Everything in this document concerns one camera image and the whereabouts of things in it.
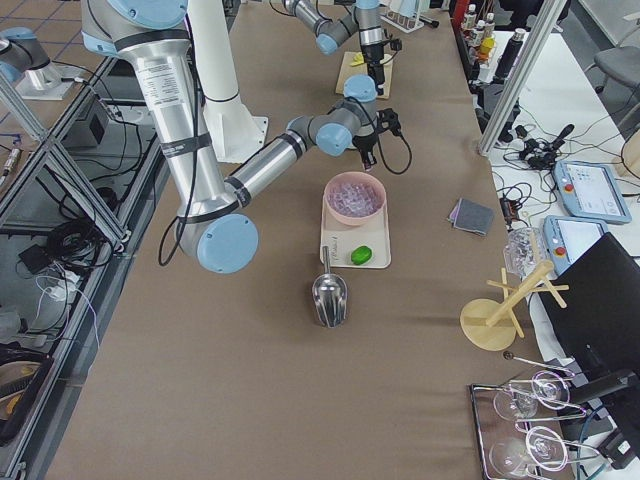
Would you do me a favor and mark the metal ice scoop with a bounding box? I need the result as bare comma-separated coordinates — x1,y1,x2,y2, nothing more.
312,245,348,328

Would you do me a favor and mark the blue teach pendant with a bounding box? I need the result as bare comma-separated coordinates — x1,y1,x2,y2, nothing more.
542,215,608,275
552,160,632,224

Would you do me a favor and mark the black monitor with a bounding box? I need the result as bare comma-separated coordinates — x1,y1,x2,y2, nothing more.
540,233,639,379

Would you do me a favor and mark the wine glass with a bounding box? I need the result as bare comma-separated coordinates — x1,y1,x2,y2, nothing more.
493,370,569,421
489,426,568,479

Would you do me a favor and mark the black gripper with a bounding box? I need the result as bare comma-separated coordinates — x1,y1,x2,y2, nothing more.
352,133,377,172
363,43,385,86

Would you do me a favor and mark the beige tray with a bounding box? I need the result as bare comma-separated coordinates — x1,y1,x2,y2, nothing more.
319,201,393,270

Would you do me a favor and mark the aluminium frame post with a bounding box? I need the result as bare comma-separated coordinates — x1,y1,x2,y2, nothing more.
478,0,566,157

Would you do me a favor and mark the pink bowl of ice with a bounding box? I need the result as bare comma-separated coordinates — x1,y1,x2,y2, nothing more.
323,171,386,226

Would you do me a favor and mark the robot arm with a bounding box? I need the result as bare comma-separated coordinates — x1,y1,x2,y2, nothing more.
282,0,389,95
81,1,385,273

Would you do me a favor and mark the grey folded cloth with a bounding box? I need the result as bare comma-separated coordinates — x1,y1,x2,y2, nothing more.
448,198,494,236

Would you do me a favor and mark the clear glass pitcher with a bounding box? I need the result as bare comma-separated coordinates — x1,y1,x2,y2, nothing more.
503,227,548,278

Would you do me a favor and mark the wooden mug tree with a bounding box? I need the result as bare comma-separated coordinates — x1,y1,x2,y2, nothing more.
460,257,569,351

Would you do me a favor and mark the bamboo cutting board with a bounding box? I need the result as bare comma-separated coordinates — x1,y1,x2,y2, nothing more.
335,51,394,99

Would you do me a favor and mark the green lime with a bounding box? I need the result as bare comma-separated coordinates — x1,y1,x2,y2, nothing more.
350,245,373,266

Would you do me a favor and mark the black water bottle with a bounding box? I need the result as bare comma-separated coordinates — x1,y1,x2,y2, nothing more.
493,28,526,83

